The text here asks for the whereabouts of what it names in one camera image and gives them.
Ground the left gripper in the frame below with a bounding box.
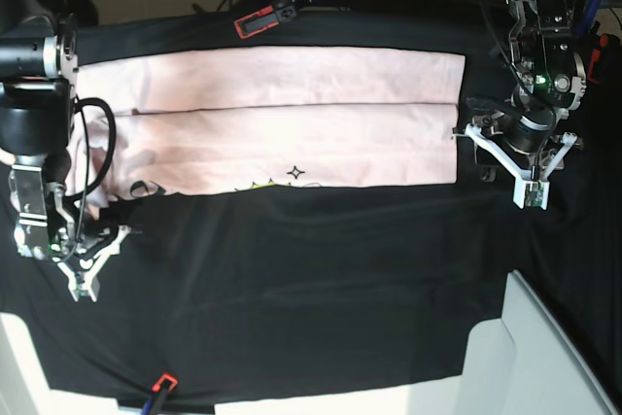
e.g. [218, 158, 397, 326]
[454, 111, 581, 182]

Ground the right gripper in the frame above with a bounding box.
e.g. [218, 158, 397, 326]
[52, 222, 132, 289]

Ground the light pink T-shirt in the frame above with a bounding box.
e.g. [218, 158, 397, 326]
[66, 47, 466, 208]

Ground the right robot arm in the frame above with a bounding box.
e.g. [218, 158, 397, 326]
[1, 0, 131, 300]

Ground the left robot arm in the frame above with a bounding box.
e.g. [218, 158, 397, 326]
[455, 0, 587, 182]

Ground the red clamp at front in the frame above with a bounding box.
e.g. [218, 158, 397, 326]
[152, 372, 178, 394]

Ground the red clamp at right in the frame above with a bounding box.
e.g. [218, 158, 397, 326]
[587, 33, 609, 85]

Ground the black table cloth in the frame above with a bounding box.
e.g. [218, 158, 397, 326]
[1, 12, 621, 408]

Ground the red black clamp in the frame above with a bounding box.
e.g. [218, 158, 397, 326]
[233, 5, 297, 40]

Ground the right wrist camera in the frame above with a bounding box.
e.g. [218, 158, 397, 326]
[68, 279, 100, 302]

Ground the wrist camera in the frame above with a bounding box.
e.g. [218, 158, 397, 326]
[68, 279, 100, 302]
[513, 179, 550, 210]

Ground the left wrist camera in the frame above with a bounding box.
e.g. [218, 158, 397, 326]
[513, 179, 550, 210]

